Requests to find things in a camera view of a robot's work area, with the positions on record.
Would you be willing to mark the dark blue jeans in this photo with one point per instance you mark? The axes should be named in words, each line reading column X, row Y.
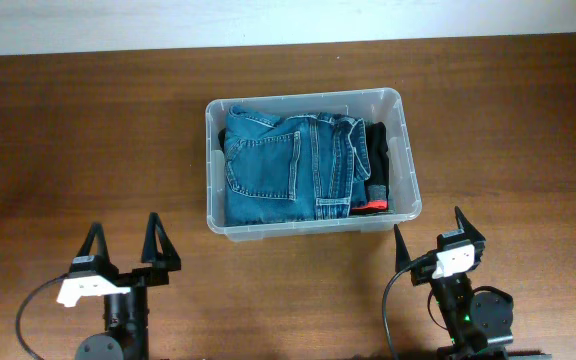
column 310, row 166

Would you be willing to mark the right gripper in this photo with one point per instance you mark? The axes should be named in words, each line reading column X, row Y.
column 401, row 256

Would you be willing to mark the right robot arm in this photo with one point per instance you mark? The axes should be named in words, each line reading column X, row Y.
column 478, row 320

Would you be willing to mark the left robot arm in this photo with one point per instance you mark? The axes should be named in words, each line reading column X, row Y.
column 125, row 295

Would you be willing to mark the clear plastic storage bin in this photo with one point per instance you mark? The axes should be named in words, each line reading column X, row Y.
column 376, row 105

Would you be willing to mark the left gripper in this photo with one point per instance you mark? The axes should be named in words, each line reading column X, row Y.
column 156, row 275

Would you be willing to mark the black garment red grey band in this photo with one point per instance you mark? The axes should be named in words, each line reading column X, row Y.
column 373, row 198

